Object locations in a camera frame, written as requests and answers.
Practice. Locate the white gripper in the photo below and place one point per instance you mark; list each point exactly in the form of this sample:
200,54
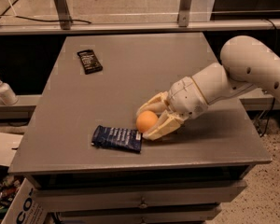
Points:
186,97

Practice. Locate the orange fruit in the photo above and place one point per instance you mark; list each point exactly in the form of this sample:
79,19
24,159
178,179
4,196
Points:
145,121

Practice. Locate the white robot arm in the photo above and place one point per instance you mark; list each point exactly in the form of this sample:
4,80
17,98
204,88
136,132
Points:
245,64

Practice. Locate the blue rxbar blueberry wrapper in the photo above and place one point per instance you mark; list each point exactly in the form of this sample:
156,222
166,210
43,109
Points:
117,138

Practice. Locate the grey drawer cabinet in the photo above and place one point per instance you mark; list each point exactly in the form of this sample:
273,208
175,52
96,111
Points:
96,157

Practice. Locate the black snack bar wrapper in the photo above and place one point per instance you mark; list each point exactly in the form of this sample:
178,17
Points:
89,61

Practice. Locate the white pump lotion bottle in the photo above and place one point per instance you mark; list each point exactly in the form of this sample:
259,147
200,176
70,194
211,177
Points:
7,95

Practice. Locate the white cardboard box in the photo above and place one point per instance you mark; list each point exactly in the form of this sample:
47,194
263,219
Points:
24,209

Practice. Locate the metal railing frame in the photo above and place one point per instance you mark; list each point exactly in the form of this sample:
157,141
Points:
75,17

